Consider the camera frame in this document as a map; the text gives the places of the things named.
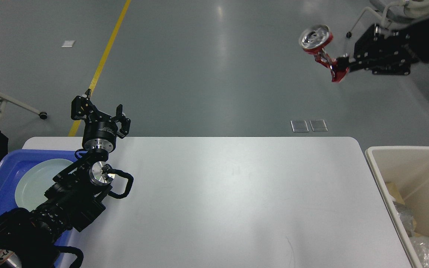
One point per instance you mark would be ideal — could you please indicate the beige plastic bin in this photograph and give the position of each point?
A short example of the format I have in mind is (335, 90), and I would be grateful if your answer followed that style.
(408, 168)

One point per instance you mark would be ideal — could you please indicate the clear plastic piece on floor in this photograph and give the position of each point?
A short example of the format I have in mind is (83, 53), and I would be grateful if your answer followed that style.
(318, 125)

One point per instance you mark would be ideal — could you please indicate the aluminium foil tray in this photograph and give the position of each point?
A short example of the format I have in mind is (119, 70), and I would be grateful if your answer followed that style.
(406, 217)

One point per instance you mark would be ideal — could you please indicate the aluminium foil piece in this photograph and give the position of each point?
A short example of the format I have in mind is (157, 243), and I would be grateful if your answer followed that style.
(421, 248)

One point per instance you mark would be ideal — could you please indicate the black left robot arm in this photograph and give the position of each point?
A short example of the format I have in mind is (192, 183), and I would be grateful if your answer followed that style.
(75, 200)

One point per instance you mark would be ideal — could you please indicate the crushed red can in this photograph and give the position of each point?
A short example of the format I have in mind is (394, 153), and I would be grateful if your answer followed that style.
(313, 41)

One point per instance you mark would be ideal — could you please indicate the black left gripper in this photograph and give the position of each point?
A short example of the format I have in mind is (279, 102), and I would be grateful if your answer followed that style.
(99, 135)

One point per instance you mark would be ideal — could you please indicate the white paper scrap on floor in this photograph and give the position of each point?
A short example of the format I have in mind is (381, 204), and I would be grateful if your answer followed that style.
(68, 44)

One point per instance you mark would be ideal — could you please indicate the light green plate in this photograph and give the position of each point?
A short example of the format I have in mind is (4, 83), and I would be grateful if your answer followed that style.
(30, 190)

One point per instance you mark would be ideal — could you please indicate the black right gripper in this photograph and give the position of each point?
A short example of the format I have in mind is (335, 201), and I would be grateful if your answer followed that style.
(391, 52)

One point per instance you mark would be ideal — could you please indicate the blue plastic tray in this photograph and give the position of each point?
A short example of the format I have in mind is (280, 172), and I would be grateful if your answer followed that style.
(38, 238)

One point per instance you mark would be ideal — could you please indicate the white chair right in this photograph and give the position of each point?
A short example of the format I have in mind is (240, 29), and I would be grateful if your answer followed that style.
(388, 12)

